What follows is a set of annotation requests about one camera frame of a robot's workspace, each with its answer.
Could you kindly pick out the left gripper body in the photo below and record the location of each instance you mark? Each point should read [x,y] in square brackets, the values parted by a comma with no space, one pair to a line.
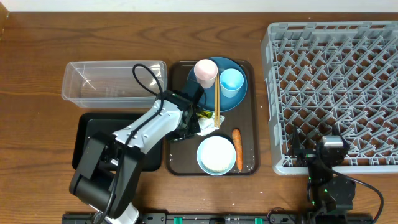
[193,129]

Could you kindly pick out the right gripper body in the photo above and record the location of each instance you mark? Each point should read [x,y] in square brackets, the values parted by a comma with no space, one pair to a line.
[308,155]

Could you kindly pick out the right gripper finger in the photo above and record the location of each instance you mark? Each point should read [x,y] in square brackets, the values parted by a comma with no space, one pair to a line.
[295,139]
[336,132]

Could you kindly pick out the white tissue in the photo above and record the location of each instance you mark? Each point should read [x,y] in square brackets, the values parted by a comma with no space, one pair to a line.
[207,126]

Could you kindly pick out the foil snack wrapper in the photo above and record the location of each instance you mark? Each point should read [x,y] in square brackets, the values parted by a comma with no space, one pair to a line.
[204,114]

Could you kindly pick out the light blue rice bowl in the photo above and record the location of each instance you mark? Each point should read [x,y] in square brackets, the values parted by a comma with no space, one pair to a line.
[216,155]

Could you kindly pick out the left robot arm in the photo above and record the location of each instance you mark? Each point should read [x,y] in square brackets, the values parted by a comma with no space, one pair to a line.
[108,171]

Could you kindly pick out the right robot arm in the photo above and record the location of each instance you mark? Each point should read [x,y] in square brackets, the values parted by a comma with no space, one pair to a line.
[331,195]

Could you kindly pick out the grey dishwasher rack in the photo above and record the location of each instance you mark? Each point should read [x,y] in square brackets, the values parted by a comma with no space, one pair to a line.
[324,75]

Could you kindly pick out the left wooden chopstick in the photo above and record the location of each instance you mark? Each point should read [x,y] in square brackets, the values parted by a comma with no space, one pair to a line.
[216,112]

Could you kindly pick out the wooden chopstick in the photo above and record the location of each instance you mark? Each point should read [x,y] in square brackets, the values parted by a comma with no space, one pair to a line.
[219,98]
[216,112]

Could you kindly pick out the orange carrot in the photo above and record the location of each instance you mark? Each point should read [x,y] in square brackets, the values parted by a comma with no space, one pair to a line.
[237,141]

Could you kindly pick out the brown serving tray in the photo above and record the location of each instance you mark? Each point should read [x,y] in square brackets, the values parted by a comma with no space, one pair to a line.
[181,157]

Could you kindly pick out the right wooden chopstick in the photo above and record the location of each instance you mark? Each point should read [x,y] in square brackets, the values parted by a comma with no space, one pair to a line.
[219,98]

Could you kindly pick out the pink cup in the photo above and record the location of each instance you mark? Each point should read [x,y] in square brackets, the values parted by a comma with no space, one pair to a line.
[205,72]

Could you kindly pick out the light blue cup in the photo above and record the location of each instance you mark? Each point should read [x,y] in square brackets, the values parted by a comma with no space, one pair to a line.
[231,81]

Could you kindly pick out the clear plastic bin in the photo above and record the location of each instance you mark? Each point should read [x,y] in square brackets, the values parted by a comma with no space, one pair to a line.
[113,84]

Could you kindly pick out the black plastic tray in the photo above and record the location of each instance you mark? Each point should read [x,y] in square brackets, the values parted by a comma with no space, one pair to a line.
[91,123]

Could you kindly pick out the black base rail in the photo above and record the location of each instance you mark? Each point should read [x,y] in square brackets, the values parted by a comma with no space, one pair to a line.
[161,218]

